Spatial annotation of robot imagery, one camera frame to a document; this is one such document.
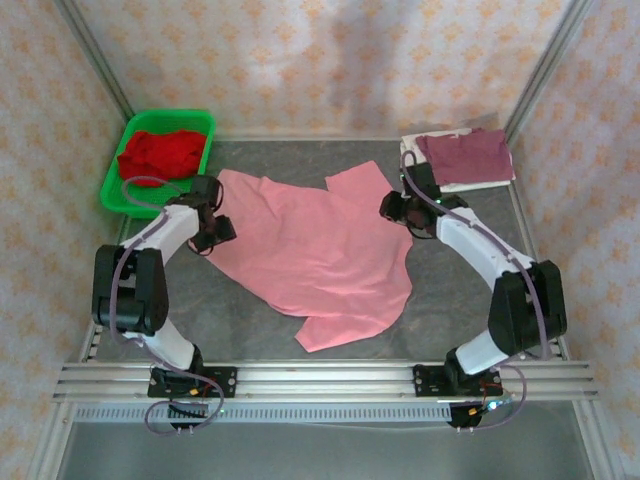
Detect pink t-shirt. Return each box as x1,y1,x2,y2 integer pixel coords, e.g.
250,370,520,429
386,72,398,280
208,159,415,355

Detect white folded t-shirt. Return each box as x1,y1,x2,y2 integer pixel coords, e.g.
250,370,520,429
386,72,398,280
399,127,512,194

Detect maroon folded t-shirt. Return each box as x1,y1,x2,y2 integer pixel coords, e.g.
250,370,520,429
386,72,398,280
415,128,516,185

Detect red t-shirt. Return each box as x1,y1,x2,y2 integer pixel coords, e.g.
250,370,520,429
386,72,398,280
116,129,209,189

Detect green plastic basket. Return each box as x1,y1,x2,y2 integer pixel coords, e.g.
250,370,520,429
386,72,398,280
98,108,219,220

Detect small circuit board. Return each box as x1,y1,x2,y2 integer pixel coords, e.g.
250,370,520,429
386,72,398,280
479,394,514,414

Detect aluminium table side rail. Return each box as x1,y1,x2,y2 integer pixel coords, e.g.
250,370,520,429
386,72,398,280
27,218,132,480
507,182,626,480

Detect aluminium frame cross bar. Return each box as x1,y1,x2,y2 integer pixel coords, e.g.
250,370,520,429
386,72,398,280
213,133,507,144

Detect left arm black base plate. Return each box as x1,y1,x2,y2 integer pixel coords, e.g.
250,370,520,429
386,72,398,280
147,366,238,400

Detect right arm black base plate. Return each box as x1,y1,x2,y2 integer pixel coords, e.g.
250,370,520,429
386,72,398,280
412,363,501,400

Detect aluminium frame post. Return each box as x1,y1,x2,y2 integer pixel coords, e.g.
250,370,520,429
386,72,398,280
503,0,591,144
54,0,135,124

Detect aluminium mounting rail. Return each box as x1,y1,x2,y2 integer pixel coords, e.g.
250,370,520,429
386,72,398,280
52,360,599,402

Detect grey slotted cable duct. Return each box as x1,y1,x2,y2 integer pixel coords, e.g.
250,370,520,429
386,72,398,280
74,403,454,425

